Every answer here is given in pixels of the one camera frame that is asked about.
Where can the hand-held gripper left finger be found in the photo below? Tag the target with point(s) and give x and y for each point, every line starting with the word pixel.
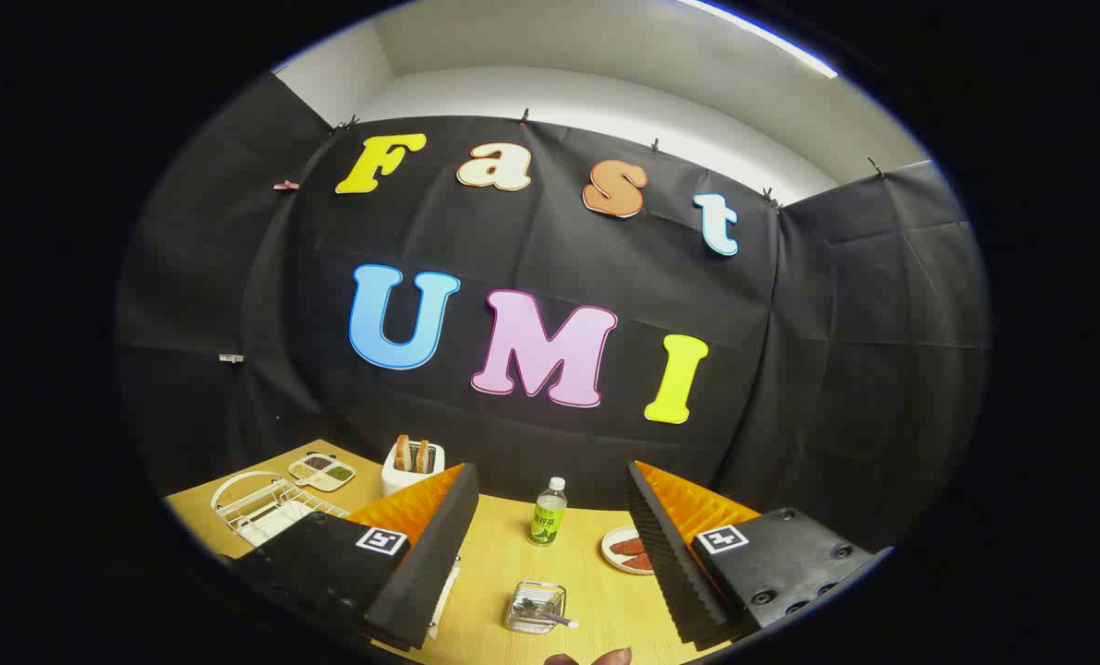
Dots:
pixel 420 573

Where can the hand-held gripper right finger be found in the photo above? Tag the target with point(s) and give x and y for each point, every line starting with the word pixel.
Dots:
pixel 670 563

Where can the white plate with meat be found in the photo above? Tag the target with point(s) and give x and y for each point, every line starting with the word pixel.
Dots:
pixel 610 557

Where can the white divided condiment dish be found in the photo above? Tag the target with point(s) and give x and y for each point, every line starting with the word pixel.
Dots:
pixel 323 473

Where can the red meat slice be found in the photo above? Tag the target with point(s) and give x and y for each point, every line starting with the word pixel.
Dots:
pixel 640 562
pixel 625 546

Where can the white toaster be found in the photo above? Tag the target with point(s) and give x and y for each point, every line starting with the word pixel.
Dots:
pixel 402 482

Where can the toast slice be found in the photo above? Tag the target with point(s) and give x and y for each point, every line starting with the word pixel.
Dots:
pixel 403 453
pixel 422 456

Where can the green label drink bottle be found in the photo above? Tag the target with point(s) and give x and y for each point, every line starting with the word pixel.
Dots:
pixel 547 522

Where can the black backdrop cloth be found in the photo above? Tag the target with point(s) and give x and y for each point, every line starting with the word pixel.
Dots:
pixel 550 240

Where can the red clip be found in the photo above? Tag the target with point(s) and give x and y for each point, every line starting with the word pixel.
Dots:
pixel 285 186

